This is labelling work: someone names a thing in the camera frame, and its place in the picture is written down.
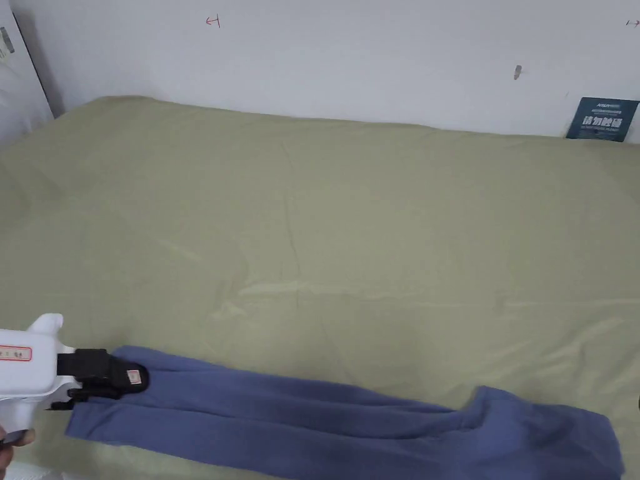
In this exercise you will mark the dark blue sign card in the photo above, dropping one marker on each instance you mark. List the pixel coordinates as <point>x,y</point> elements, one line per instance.
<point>602,120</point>

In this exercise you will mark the white cabinet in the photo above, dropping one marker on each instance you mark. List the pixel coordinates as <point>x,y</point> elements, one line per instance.
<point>20,75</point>

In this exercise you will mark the person's left hand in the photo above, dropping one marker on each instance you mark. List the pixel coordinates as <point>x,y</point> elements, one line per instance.
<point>6,452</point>

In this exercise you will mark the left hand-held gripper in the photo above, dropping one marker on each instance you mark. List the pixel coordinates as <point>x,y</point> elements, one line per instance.
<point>35,385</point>

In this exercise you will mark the bed with pale green sheet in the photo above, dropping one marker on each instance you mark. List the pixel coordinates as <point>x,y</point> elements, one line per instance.
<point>320,225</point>

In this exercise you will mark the blue garment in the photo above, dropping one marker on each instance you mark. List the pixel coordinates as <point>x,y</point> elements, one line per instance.
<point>280,420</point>

